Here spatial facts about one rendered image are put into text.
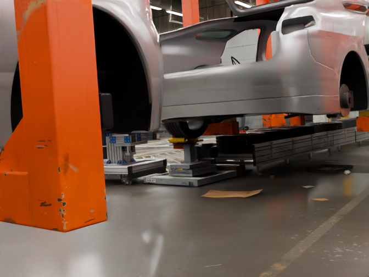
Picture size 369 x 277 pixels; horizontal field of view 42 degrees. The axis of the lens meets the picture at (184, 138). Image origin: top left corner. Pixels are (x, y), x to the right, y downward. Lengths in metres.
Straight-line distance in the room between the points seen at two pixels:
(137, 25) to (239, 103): 1.97
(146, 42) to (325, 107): 2.13
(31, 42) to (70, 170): 0.37
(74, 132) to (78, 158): 0.07
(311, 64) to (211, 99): 0.93
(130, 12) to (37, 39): 1.01
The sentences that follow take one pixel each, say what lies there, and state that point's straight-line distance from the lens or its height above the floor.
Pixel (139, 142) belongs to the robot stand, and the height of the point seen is 0.49.
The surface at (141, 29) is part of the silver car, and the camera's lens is 2.39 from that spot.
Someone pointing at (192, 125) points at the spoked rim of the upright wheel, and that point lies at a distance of 5.93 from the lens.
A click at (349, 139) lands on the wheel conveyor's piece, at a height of 0.18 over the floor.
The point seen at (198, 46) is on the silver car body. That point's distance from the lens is 5.66.
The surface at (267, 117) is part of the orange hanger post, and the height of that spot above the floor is 0.67.
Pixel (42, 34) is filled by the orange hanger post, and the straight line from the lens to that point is 1.38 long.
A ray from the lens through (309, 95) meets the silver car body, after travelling 3.99.
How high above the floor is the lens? 0.83
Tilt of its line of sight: 3 degrees down
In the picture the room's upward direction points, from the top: 4 degrees counter-clockwise
